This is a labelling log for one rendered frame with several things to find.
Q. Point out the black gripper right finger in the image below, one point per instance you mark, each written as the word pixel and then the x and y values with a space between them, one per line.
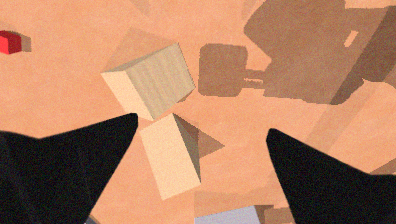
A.
pixel 321 189

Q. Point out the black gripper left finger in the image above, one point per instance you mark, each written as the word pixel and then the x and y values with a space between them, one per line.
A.
pixel 59 178

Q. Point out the red block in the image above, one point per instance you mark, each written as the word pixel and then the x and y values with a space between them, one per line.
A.
pixel 10 43

